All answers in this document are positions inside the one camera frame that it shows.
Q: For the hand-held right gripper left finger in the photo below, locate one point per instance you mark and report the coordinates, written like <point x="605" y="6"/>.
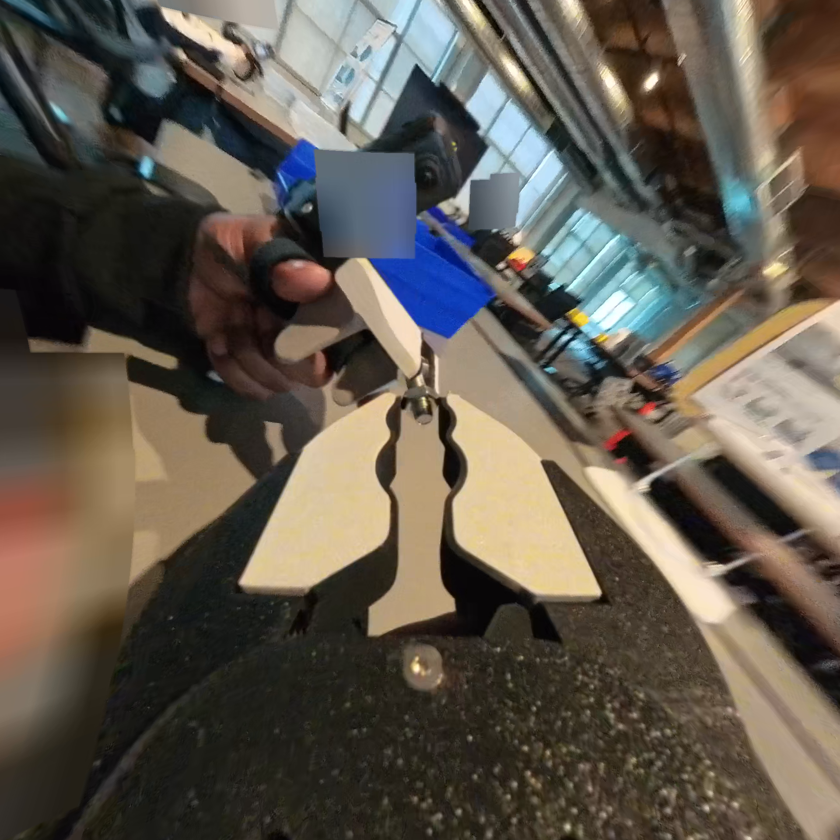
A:
<point x="328" y="512"/>

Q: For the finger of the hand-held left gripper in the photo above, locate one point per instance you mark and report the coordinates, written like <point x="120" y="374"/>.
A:
<point x="387" y="322"/>

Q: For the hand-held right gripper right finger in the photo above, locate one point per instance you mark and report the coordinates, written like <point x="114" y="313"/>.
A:
<point x="519" y="512"/>

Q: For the blue plastic bin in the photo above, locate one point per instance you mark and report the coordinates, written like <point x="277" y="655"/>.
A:
<point x="446" y="289"/>

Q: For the steel bolt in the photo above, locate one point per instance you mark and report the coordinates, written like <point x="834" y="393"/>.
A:
<point x="420" y="400"/>

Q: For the person's left forearm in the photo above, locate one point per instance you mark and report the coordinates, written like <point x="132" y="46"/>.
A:
<point x="99" y="250"/>

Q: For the person's left hand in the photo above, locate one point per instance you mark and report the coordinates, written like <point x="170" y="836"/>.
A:
<point x="243" y="309"/>

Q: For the black computer monitor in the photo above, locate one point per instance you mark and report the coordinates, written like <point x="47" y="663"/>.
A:
<point x="440" y="112"/>

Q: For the white poster stand base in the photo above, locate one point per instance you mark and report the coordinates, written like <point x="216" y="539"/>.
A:
<point x="663" y="545"/>

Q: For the white instruction poster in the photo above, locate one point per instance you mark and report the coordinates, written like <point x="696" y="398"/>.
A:
<point x="775" y="400"/>

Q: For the metal ventilation duct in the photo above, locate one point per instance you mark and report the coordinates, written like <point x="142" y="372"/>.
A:
<point x="735" y="118"/>

